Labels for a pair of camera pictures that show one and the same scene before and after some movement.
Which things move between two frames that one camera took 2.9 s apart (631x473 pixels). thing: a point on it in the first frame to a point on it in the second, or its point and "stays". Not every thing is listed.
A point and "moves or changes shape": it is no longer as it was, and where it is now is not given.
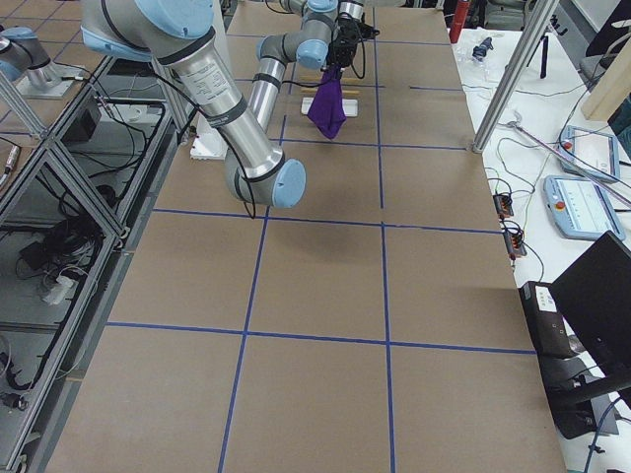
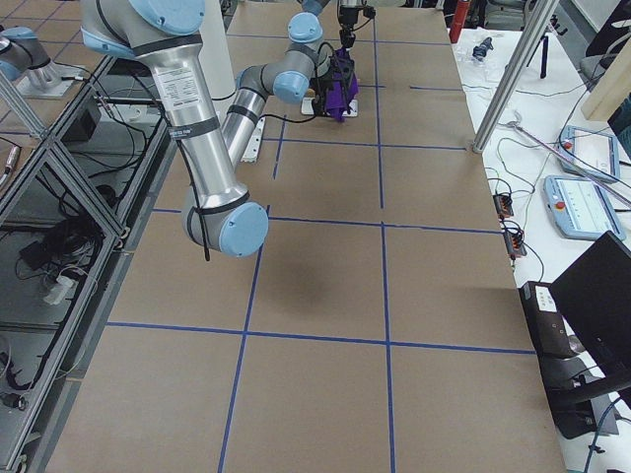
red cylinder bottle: (458, 18) stays
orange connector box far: (504, 205) stays
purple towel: (328, 108) moves or changes shape
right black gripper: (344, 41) to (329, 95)
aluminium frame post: (523, 49) stays
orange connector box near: (515, 243) stays
